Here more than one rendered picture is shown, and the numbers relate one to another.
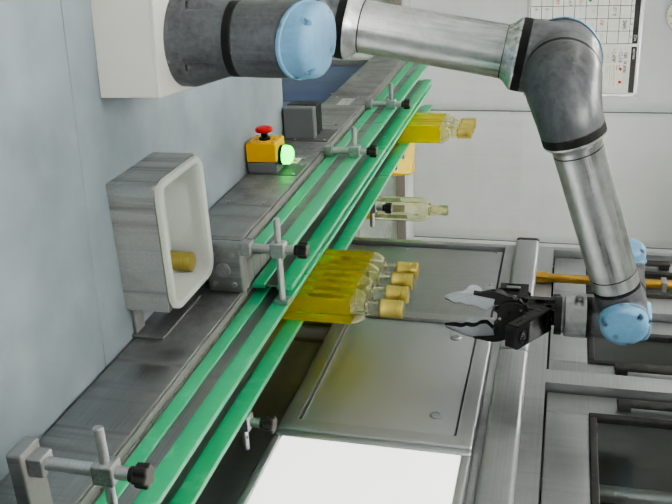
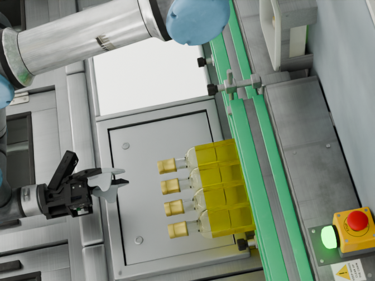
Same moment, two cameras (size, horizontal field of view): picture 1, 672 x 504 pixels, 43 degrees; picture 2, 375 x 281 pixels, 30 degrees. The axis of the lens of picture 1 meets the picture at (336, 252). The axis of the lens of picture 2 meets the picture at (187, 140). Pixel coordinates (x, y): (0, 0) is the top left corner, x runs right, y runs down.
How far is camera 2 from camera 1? 2.42 m
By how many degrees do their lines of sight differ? 97
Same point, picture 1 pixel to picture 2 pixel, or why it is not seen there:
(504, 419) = (83, 158)
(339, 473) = (160, 80)
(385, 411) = (158, 138)
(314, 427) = (192, 105)
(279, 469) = (194, 71)
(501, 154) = not seen: outside the picture
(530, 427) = not seen: hidden behind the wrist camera
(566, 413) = not seen: hidden behind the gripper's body
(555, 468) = (53, 150)
